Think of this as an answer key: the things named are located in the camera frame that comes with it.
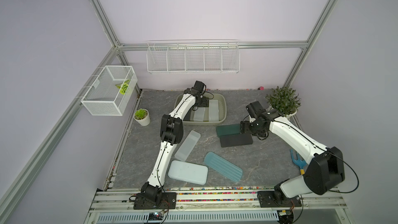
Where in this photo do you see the translucent white pencil case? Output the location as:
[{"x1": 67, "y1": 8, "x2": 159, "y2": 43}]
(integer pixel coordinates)
[
  {"x1": 175, "y1": 130, "x2": 201, "y2": 162},
  {"x1": 208, "y1": 100, "x2": 219, "y2": 122},
  {"x1": 193, "y1": 107, "x2": 206, "y2": 122}
]

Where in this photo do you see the beige plastic storage box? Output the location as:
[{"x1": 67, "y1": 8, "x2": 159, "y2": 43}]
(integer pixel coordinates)
[{"x1": 183, "y1": 93, "x2": 227, "y2": 125}]

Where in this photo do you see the black pencil case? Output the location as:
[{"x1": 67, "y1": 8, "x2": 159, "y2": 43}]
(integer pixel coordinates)
[{"x1": 183, "y1": 109, "x2": 192, "y2": 121}]

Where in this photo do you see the dark grey pencil case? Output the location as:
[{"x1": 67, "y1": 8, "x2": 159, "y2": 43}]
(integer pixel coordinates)
[{"x1": 220, "y1": 134, "x2": 253, "y2": 148}]

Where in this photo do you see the teal ribbed pencil case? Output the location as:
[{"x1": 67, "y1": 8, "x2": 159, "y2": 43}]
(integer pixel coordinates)
[{"x1": 204, "y1": 152, "x2": 243, "y2": 183}]

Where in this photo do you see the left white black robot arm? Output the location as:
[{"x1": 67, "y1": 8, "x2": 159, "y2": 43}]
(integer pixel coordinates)
[{"x1": 140, "y1": 81, "x2": 209, "y2": 204}]

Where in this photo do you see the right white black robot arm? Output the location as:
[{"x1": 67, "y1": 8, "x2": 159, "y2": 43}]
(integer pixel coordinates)
[{"x1": 240, "y1": 113, "x2": 345, "y2": 199}]

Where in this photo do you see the dark green pencil case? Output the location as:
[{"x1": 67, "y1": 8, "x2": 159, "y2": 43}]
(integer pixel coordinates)
[{"x1": 216, "y1": 124, "x2": 241, "y2": 138}]

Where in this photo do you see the pale blue flat pencil case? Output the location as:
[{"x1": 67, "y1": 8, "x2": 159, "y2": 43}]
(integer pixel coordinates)
[{"x1": 168, "y1": 160, "x2": 208, "y2": 185}]

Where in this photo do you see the large potted green plant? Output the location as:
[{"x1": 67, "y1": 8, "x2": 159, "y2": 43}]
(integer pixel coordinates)
[{"x1": 265, "y1": 87, "x2": 301, "y2": 119}]

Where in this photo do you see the blue yellow garden fork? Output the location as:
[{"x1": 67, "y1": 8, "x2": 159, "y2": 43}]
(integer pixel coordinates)
[{"x1": 290, "y1": 149, "x2": 307, "y2": 175}]

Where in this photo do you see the small potted green plant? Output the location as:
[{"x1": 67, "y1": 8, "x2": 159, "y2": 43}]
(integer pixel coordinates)
[{"x1": 134, "y1": 108, "x2": 150, "y2": 127}]

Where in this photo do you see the green leaf toy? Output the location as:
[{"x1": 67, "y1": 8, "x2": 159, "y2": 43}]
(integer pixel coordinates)
[{"x1": 116, "y1": 79, "x2": 130, "y2": 95}]

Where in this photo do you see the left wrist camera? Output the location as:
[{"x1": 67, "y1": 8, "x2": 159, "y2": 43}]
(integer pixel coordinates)
[{"x1": 193, "y1": 80, "x2": 206, "y2": 92}]

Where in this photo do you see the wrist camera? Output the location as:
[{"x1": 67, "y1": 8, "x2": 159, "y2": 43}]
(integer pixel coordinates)
[
  {"x1": 193, "y1": 80, "x2": 206, "y2": 92},
  {"x1": 246, "y1": 101, "x2": 266, "y2": 119}
]

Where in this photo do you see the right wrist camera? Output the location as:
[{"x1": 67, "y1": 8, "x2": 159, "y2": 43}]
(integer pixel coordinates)
[{"x1": 246, "y1": 101, "x2": 266, "y2": 119}]

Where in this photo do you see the white wire wall shelf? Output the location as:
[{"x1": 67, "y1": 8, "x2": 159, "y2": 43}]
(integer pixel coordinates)
[{"x1": 146, "y1": 39, "x2": 240, "y2": 74}]

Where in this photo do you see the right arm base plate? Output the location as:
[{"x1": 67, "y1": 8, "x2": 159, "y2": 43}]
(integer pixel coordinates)
[{"x1": 257, "y1": 191, "x2": 302, "y2": 208}]

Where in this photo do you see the white mesh wall basket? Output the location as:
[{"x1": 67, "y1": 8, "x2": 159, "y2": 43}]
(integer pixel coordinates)
[{"x1": 80, "y1": 65, "x2": 137, "y2": 116}]

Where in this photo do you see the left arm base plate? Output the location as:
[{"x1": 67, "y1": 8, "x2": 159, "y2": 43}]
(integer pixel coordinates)
[{"x1": 133, "y1": 192, "x2": 177, "y2": 210}]

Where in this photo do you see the aluminium front rail frame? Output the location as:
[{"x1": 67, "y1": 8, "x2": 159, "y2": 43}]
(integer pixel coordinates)
[{"x1": 84, "y1": 186, "x2": 355, "y2": 224}]

